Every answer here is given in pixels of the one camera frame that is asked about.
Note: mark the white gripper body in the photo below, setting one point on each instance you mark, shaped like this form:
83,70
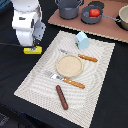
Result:
28,27

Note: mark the yellow butter box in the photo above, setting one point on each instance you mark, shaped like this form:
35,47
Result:
34,50

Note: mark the light blue milk carton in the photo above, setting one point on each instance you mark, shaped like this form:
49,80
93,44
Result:
81,40

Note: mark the red tomato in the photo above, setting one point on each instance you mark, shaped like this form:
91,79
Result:
94,13

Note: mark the brown sausage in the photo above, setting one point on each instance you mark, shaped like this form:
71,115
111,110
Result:
62,97

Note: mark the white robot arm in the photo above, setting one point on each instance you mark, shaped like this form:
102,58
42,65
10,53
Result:
27,6

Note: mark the grey cooking pot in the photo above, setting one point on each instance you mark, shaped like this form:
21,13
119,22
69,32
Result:
68,9

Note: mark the round tan plate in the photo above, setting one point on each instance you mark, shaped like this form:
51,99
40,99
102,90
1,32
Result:
69,66

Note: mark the beige woven placemat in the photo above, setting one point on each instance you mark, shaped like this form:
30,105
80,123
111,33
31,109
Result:
39,89

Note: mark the tan wooden bowl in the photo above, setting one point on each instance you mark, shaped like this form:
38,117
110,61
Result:
123,14

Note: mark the grey saucepan with handle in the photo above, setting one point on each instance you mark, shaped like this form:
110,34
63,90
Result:
93,20

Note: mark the knife with orange handle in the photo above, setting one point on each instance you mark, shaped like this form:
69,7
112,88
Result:
79,55

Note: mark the fork with orange handle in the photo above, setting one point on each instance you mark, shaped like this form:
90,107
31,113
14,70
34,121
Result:
67,80

